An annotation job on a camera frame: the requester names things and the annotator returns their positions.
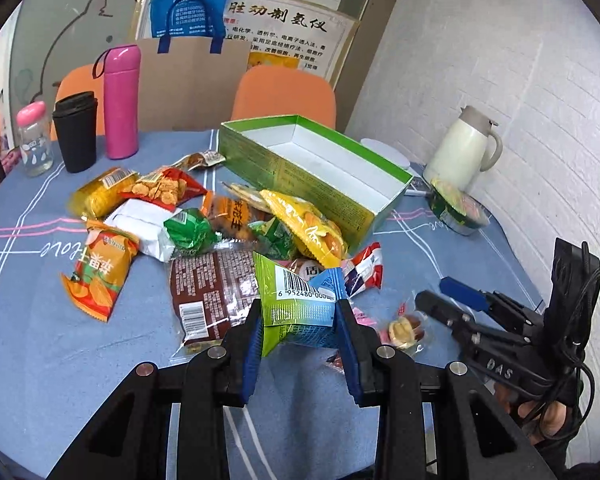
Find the clear bottle pink lid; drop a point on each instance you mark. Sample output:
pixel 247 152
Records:
pixel 34 139

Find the green blue snack packet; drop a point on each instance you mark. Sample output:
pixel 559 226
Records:
pixel 296 311

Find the green wrapped snack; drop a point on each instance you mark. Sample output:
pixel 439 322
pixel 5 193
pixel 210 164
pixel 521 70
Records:
pixel 191 232

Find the red white blue packet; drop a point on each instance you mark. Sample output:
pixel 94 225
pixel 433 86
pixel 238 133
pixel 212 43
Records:
pixel 363 271

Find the red fried snack packet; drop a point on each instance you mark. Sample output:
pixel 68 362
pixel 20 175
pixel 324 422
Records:
pixel 166 187

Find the black coffee cup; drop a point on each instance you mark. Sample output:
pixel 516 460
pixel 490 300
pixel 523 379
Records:
pixel 75 122

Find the blue patterned tablecloth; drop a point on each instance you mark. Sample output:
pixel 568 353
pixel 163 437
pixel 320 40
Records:
pixel 57 364

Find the right hand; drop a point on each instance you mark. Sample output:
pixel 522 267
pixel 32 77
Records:
pixel 548 422

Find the brown dark snack packet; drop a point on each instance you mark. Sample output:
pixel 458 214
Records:
pixel 211 293

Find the green cardboard box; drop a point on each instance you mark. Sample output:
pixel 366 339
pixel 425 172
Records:
pixel 350 184

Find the orange clear bun packet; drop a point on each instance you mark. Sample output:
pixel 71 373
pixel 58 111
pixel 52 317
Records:
pixel 231 217

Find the blue tote bag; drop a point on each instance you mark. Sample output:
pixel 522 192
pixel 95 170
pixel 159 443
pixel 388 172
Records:
pixel 188 18

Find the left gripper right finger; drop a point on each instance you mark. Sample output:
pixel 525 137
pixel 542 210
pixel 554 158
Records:
pixel 387 379

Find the yellow corn snack packet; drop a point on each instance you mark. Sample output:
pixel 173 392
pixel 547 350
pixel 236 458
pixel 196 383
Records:
pixel 101 196

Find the orange tomato chip packet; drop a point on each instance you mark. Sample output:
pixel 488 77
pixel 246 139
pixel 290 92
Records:
pixel 101 269

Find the small clear candy packet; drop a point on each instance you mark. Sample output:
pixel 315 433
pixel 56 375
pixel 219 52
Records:
pixel 407 330

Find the left orange chair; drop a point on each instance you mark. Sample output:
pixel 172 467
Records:
pixel 80 80

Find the pink thermos bottle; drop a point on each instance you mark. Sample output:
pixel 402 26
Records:
pixel 119 68

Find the yellow snack bag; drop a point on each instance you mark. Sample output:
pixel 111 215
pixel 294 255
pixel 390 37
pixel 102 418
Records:
pixel 321 236

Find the white snack packet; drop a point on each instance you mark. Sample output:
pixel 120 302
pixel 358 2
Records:
pixel 146 222

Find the green instant noodle bowl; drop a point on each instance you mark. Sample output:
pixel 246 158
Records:
pixel 456 209

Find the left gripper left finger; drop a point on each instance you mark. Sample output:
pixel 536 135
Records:
pixel 222 377

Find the right orange chair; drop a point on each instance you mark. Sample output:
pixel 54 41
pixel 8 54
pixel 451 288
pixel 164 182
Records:
pixel 268 90

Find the white round lid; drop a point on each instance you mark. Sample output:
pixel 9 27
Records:
pixel 387 151

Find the orange chair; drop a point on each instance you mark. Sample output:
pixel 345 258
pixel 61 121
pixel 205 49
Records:
pixel 80 80
pixel 268 90

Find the white wall poster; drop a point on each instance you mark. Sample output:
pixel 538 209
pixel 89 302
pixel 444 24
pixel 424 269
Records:
pixel 311 35

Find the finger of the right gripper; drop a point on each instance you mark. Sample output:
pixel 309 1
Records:
pixel 474 298
pixel 445 312

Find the small brown jerky packet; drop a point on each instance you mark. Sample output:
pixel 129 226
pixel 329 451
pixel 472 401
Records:
pixel 204 160

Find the brown paper bag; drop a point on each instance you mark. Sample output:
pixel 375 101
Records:
pixel 191 86

